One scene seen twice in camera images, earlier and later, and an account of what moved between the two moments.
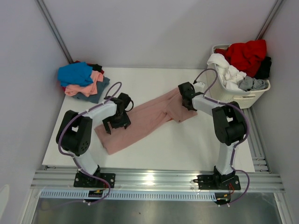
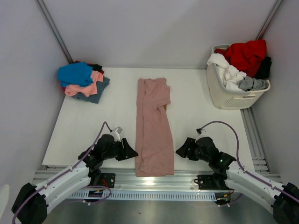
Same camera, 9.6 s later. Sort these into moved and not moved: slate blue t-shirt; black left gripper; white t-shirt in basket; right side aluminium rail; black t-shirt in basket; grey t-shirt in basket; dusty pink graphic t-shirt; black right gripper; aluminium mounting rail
Moved: dusty pink graphic t-shirt; black right gripper; black left gripper
Not moved: aluminium mounting rail; right side aluminium rail; grey t-shirt in basket; slate blue t-shirt; white t-shirt in basket; black t-shirt in basket
